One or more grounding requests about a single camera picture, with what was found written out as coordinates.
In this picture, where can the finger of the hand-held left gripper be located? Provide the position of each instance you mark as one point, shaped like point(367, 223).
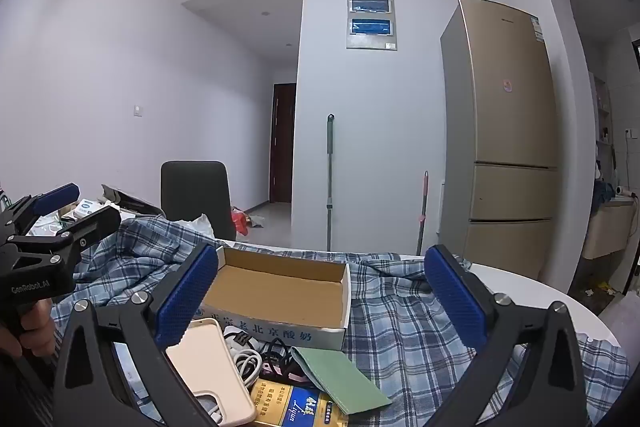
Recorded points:
point(95, 224)
point(57, 197)

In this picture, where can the white charger plug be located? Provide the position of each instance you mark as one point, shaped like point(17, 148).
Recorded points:
point(240, 337)

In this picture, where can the wall electrical panel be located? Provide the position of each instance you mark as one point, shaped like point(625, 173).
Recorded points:
point(371, 19)

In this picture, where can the dark brown door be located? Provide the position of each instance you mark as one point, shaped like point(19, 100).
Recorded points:
point(282, 142)

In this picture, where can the orange and blue snack packet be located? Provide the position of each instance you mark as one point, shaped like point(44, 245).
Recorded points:
point(295, 407)

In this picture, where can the dark grey chair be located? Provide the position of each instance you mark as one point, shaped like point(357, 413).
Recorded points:
point(195, 192)

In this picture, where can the gold refrigerator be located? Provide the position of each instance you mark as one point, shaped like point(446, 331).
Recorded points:
point(505, 132)

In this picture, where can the blue plaid blanket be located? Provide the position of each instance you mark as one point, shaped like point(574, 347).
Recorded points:
point(400, 332)

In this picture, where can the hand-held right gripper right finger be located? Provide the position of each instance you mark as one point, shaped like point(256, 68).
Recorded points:
point(455, 302)

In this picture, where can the white cardboard box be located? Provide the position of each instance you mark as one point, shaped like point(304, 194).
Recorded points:
point(280, 292)

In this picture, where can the beige kitchen cabinet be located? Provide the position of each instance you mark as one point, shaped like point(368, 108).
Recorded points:
point(607, 227)

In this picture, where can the person's left hand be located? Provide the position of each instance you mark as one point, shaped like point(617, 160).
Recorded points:
point(37, 332)

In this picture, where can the white teal packet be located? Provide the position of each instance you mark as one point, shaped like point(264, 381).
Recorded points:
point(87, 207)

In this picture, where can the beige phone case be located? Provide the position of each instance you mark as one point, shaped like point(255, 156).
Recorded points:
point(210, 367)

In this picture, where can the green notebook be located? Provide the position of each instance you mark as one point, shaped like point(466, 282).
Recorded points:
point(340, 382)

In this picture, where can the black and pink hair band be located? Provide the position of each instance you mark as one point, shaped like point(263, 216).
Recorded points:
point(287, 376)

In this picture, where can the red bag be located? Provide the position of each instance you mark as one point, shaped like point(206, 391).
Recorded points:
point(240, 222)

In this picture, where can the wall shelf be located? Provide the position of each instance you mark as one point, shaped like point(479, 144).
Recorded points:
point(600, 107)

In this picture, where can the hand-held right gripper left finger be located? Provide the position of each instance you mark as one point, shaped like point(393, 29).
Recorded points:
point(187, 297)

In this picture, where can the white plastic bag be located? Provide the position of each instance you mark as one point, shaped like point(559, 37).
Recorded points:
point(197, 226)

